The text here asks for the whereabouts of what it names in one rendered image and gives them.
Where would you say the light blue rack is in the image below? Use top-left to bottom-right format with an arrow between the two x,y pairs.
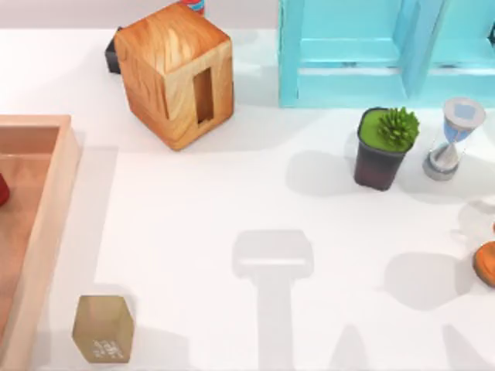
277,0 -> 495,110

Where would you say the salmon-coloured shallow box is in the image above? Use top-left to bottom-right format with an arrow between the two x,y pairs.
0,114 -> 84,371

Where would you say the red object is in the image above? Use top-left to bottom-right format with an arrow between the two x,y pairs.
0,173 -> 11,207

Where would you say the dark grey block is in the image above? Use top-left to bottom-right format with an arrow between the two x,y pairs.
104,36 -> 121,76

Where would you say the green plant in dark pot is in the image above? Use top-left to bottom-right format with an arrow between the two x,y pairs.
353,107 -> 421,192

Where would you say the red and blue can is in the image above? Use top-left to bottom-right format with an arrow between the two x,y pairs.
178,0 -> 207,16

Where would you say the grey and blue hourglass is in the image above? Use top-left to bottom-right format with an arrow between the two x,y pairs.
422,97 -> 487,182

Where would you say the small tan wooden block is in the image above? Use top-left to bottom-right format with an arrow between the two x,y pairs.
71,294 -> 135,365

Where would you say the wooden box with slot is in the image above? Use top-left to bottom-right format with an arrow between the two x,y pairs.
114,6 -> 235,152

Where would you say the orange round object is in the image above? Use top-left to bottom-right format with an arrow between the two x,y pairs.
473,240 -> 495,288

